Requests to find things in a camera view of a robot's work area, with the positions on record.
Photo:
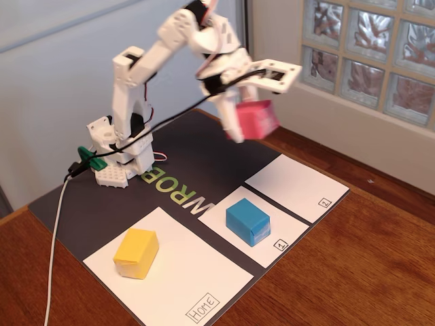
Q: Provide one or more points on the yellow paper box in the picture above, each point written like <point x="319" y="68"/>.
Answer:
<point x="136" y="248"/>

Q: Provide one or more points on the glass block window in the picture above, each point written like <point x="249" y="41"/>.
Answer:
<point x="367" y="51"/>

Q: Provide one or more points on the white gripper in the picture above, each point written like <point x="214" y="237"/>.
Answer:
<point x="227" y="108"/>

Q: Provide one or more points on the white paper sheet marked 1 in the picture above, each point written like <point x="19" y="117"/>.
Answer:
<point x="285" y="224"/>

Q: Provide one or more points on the white paper sheet marked 2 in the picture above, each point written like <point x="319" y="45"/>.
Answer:
<point x="292" y="183"/>

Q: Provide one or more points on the blue paper box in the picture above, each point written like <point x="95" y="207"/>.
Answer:
<point x="244" y="217"/>

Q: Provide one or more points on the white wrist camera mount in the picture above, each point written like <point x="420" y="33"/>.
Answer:
<point x="292" y="73"/>

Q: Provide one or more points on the green clamp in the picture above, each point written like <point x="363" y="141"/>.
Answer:
<point x="88" y="158"/>

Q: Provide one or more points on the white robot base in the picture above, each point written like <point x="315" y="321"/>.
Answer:
<point x="112" y="176"/>

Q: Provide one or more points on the dark grey printed mat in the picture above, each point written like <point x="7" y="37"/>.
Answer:
<point x="102" y="210"/>

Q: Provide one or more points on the red paper box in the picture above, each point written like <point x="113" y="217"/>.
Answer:
<point x="258" y="119"/>

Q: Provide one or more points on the white paper sheet marked home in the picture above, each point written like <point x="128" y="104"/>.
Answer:
<point x="190" y="265"/>

